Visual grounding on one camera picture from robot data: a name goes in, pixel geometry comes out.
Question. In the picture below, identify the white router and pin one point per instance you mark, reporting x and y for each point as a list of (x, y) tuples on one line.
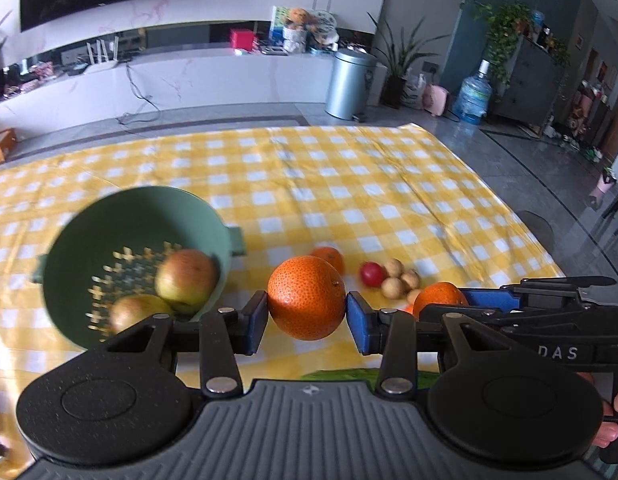
[(103, 57)]

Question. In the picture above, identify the medium orange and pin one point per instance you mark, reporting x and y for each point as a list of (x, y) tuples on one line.
[(439, 296)]

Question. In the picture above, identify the silver pedal trash can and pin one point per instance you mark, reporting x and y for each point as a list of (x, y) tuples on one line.
[(349, 85)]

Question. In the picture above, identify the blue water jug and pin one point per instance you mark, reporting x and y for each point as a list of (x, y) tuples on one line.
[(473, 97)]

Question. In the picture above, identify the plush flower bouquet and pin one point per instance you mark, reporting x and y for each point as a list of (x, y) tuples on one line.
[(296, 25)]

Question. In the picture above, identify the red cherry tomato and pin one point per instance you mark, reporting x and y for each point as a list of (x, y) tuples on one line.
[(372, 274)]

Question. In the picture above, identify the red-green apple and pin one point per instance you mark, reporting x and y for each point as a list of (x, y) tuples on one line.
[(186, 280), (134, 312)]

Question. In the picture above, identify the yellow checked tablecloth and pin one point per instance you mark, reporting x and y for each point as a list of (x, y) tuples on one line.
[(314, 185)]

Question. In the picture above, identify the dark chair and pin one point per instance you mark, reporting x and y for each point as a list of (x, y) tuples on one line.
[(536, 232)]

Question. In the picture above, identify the colourful picture book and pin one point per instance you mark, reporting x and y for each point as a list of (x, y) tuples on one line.
[(278, 22)]

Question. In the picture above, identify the large orange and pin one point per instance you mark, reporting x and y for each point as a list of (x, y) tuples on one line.
[(306, 297)]

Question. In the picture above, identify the red box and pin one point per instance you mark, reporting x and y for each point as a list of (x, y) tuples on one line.
[(242, 39)]

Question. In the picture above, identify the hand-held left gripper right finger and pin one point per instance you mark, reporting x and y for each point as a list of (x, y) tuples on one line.
[(360, 325)]

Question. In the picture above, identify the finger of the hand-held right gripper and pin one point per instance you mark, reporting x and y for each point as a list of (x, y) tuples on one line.
[(481, 316), (486, 296)]

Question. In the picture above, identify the small orange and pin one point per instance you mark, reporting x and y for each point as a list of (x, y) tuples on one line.
[(331, 257)]

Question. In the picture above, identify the round patterned fan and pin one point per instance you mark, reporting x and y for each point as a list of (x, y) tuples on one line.
[(325, 25)]

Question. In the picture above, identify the pink wrapped bouquet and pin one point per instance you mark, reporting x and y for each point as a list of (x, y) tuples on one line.
[(605, 187)]

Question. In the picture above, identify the orange cardboard box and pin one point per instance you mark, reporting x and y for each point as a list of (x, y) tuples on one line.
[(1, 149)]

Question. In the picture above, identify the white marble media console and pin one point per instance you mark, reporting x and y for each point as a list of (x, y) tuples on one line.
[(214, 77)]

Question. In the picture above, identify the white plastic bag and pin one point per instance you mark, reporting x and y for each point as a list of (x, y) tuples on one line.
[(413, 91)]

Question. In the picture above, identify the green colander bowl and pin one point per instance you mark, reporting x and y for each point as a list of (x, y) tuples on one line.
[(79, 260)]

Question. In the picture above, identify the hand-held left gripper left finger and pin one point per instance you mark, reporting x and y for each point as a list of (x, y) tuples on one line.
[(256, 322)]

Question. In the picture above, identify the grey drawer cabinet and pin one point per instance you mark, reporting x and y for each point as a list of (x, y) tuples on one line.
[(529, 82)]

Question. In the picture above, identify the green cucumber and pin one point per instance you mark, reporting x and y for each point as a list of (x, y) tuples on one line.
[(339, 374)]

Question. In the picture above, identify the tall leafy potted plant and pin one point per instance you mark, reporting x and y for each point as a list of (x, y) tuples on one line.
[(401, 65)]

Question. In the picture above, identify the trailing green vine plant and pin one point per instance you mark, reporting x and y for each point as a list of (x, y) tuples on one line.
[(506, 25)]

